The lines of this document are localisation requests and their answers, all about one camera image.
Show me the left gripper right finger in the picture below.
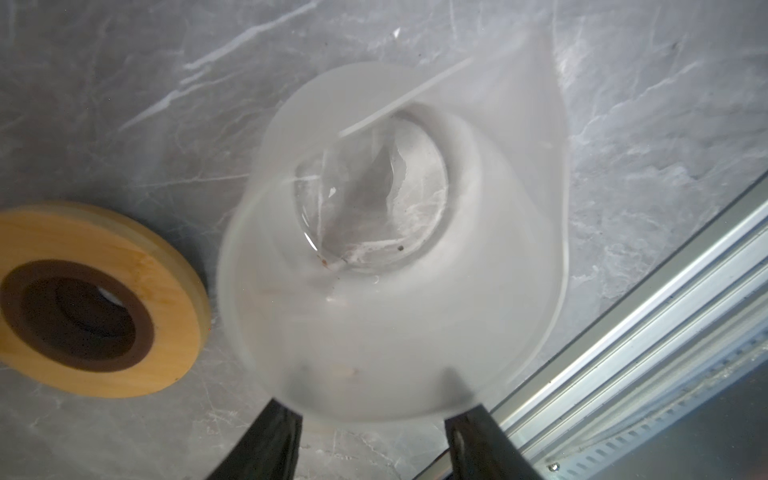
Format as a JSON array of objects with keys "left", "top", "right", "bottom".
[{"left": 444, "top": 405, "right": 542, "bottom": 480}]

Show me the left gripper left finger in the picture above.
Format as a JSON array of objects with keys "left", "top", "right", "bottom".
[{"left": 207, "top": 399, "right": 303, "bottom": 480}]

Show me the frosted glass carafe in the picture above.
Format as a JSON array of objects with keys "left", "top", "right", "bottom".
[{"left": 217, "top": 28, "right": 569, "bottom": 423}]

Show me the wooden ring dripper stand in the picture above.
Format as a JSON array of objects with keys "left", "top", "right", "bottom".
[{"left": 1, "top": 202, "right": 212, "bottom": 398}]

